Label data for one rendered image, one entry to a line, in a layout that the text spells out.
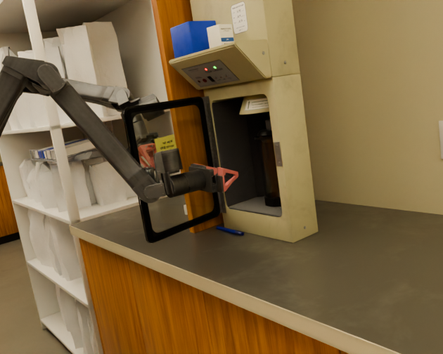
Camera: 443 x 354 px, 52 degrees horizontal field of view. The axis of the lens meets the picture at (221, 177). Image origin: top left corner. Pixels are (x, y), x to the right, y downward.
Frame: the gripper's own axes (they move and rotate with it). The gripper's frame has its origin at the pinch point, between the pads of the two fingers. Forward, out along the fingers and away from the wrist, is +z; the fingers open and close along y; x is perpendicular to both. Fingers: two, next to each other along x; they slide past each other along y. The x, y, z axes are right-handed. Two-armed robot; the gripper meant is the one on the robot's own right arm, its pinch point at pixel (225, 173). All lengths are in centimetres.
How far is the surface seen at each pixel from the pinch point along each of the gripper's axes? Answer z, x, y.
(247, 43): 1.0, -35.0, -12.6
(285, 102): 12.7, -19.0, -13.7
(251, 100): 11.7, -19.8, -0.8
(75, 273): -4, 73, 138
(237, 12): 8.3, -44.5, -1.4
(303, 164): 17.1, -0.8, -15.0
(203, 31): 2.5, -40.6, 7.3
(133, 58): 51, -41, 140
